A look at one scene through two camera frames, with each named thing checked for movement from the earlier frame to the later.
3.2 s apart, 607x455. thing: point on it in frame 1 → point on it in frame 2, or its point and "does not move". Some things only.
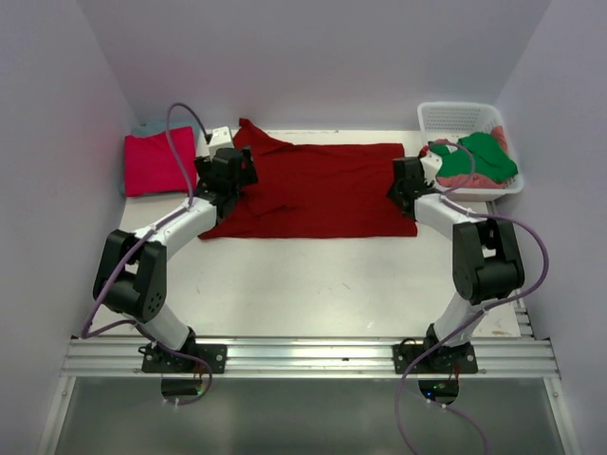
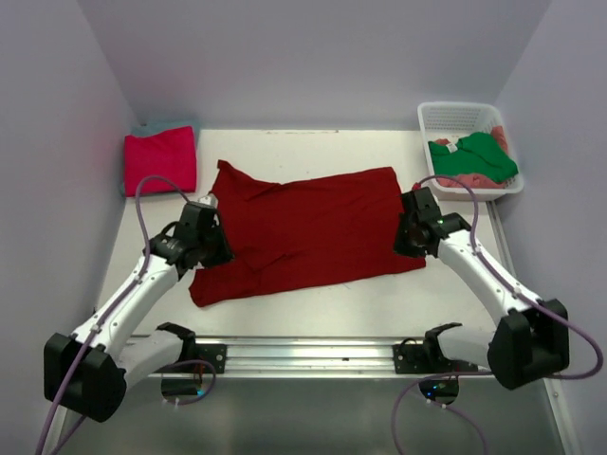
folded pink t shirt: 150,166 does not move
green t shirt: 491,160 does not move
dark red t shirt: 313,191 → 316,229
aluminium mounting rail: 309,356 does not move
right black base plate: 444,360 does not move
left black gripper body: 247,174 → 214,249
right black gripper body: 394,193 → 406,243
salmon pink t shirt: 476,182 does not move
